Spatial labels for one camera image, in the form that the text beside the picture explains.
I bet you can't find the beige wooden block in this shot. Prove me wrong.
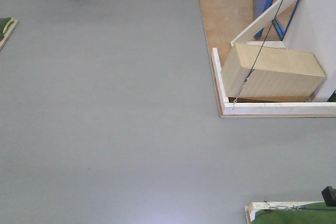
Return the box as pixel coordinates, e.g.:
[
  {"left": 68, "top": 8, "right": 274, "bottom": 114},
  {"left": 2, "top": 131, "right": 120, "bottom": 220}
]
[{"left": 221, "top": 44, "right": 326, "bottom": 102}]

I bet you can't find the plywood platform base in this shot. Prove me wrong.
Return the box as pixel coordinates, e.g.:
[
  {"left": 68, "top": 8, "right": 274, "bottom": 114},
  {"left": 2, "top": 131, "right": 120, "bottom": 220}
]
[{"left": 194, "top": 0, "right": 336, "bottom": 119}]

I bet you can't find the white diagonal brace beam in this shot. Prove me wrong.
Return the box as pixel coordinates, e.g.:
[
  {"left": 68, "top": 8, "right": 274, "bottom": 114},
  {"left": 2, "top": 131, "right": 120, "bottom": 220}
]
[{"left": 230, "top": 0, "right": 297, "bottom": 46}]

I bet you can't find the green sandbag far left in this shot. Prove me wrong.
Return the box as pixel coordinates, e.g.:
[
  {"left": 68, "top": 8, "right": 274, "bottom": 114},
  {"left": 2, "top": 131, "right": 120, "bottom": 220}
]
[{"left": 0, "top": 17, "right": 15, "bottom": 41}]

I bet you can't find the green sandbag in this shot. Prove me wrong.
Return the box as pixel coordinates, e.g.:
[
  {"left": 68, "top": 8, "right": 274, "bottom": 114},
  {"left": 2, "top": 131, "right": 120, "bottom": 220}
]
[
  {"left": 0, "top": 17, "right": 15, "bottom": 41},
  {"left": 251, "top": 202, "right": 335, "bottom": 224}
]

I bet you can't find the black object right edge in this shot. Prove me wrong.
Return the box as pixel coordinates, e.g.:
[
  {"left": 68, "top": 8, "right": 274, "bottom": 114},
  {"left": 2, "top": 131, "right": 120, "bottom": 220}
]
[{"left": 321, "top": 186, "right": 336, "bottom": 207}]

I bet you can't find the green sandbag lower right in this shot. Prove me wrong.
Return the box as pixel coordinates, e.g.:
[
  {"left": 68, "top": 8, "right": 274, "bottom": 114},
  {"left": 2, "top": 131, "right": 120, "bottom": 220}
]
[{"left": 251, "top": 202, "right": 335, "bottom": 224}]

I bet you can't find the white wooden base frame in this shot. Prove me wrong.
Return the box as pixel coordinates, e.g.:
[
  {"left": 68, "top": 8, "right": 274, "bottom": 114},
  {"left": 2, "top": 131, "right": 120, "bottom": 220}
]
[{"left": 211, "top": 48, "right": 335, "bottom": 118}]

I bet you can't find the black guy rope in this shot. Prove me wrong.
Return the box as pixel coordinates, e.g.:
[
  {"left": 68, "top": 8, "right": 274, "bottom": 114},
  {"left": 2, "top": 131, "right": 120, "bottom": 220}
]
[{"left": 232, "top": 0, "right": 297, "bottom": 110}]

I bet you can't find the white frame lower right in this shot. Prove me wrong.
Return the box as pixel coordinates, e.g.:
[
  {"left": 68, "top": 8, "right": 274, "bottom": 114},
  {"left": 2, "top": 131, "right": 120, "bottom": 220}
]
[{"left": 244, "top": 201, "right": 320, "bottom": 223}]

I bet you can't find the white wall panel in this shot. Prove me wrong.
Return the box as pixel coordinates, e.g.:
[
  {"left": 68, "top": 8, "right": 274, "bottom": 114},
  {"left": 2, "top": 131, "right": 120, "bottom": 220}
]
[{"left": 285, "top": 0, "right": 335, "bottom": 102}]

